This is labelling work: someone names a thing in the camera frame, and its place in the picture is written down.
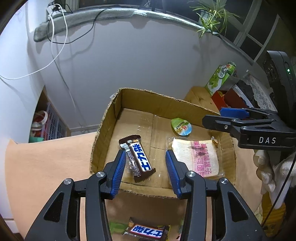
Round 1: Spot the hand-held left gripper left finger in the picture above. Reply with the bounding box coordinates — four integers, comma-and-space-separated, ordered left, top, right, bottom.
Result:
24, 149, 127, 241

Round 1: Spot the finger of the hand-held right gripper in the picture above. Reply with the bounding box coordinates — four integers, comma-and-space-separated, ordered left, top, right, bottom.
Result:
220, 107, 279, 120
202, 115, 276, 138

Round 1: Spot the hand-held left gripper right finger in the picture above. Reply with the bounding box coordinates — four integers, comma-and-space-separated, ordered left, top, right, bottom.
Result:
165, 149, 269, 241

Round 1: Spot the brown chocolate bar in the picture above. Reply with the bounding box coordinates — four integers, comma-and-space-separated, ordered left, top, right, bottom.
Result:
119, 134, 156, 183
122, 217, 171, 241

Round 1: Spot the brown cardboard box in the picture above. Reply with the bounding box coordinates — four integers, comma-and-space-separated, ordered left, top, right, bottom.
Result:
90, 88, 237, 219

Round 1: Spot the person's right hand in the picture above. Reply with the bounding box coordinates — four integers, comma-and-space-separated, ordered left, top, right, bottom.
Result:
253, 151, 296, 195

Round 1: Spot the red cardboard box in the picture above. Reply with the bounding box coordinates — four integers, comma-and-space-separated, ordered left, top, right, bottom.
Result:
211, 89, 246, 112

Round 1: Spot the white lace cloth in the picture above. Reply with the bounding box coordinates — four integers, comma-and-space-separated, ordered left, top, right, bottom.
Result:
243, 74, 278, 112

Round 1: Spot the wrapped sliced bread packet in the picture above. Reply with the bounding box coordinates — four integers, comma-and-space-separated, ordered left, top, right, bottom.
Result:
165, 137, 226, 180

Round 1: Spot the green drink carton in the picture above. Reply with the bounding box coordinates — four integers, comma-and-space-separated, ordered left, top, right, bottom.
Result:
205, 62, 237, 96

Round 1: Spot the green lid jelly cup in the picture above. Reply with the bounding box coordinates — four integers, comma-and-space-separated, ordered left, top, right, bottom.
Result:
171, 118, 192, 135

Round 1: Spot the pale green snack packet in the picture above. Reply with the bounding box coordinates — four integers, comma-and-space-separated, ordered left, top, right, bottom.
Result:
109, 221, 130, 235

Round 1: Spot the orange blanket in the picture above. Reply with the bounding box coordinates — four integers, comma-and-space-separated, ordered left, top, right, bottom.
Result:
5, 132, 264, 241

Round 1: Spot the lilac plastic basket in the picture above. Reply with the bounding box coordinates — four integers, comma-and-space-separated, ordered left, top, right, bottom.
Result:
43, 103, 67, 141

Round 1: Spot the red and white bag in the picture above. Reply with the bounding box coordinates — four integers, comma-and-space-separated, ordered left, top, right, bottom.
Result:
31, 111, 50, 138

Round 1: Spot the potted spider plant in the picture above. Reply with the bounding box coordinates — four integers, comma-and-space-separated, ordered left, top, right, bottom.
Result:
188, 0, 241, 39

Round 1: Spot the yellow cloth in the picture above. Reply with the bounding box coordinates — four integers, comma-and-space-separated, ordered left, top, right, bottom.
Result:
254, 192, 287, 237

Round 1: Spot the white power strip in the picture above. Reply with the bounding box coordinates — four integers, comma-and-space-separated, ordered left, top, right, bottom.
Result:
46, 2, 64, 13

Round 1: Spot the white window frame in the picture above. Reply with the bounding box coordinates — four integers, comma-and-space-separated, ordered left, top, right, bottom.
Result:
233, 0, 281, 63

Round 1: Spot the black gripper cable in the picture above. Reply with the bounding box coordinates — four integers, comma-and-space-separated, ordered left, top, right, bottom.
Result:
261, 153, 296, 227

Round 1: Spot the white cable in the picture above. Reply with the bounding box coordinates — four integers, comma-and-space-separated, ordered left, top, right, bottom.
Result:
0, 9, 68, 80

